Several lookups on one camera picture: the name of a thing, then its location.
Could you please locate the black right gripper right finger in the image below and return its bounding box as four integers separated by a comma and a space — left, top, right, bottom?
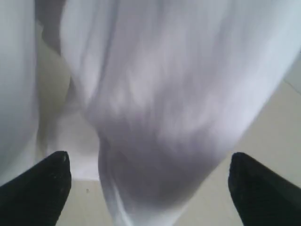
228, 153, 301, 226

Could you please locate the white t-shirt with red print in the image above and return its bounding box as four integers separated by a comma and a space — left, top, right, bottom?
0, 0, 301, 226

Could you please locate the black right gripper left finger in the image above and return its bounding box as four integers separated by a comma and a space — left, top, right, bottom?
0, 151, 71, 226

